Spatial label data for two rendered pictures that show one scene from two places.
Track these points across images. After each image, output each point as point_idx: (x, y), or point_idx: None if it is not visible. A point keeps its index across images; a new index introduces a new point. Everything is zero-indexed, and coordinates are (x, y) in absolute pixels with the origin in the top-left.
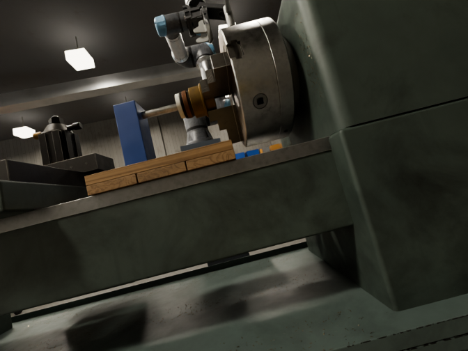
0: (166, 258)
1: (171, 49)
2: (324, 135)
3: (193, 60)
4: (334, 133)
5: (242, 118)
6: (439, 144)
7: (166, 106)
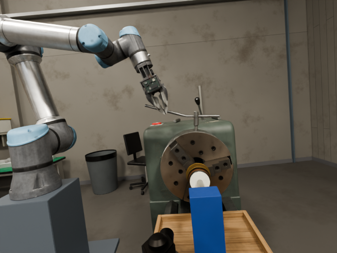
0: None
1: (34, 37)
2: (225, 195)
3: (13, 48)
4: (235, 197)
5: None
6: None
7: (202, 183)
